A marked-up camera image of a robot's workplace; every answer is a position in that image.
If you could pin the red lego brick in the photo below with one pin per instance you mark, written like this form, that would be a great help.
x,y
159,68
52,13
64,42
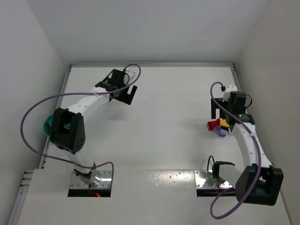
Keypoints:
x,y
213,124

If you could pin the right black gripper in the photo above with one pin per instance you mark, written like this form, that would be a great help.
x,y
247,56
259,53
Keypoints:
x,y
218,106

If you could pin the yellow lego brick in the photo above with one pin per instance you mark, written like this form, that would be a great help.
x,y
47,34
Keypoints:
x,y
224,124

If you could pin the metal base plate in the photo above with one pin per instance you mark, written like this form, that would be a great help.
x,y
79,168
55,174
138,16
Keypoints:
x,y
96,179
205,181

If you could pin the teal divided round container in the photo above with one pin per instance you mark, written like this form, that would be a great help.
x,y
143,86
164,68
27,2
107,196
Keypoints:
x,y
48,126

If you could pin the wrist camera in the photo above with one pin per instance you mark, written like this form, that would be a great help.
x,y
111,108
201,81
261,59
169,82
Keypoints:
x,y
130,73
228,89

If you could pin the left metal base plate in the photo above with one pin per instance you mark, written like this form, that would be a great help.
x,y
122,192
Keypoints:
x,y
96,179

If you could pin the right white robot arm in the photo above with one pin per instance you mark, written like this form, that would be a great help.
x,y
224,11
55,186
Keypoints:
x,y
259,171

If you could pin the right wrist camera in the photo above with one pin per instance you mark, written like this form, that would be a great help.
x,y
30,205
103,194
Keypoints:
x,y
228,89

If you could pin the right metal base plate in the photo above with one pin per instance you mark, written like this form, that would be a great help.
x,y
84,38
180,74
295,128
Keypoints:
x,y
205,181

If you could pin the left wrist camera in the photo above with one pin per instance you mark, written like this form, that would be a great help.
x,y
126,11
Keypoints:
x,y
130,73

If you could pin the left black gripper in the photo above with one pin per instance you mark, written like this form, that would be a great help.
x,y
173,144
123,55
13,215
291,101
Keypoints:
x,y
126,95

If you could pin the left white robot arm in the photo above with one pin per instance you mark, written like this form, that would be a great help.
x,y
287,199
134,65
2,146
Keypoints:
x,y
67,125

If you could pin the purple lego brick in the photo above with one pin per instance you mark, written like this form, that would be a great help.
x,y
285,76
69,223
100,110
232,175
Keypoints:
x,y
217,129
222,133

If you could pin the black lego plate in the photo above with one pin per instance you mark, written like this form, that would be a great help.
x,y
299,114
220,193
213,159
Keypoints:
x,y
225,128

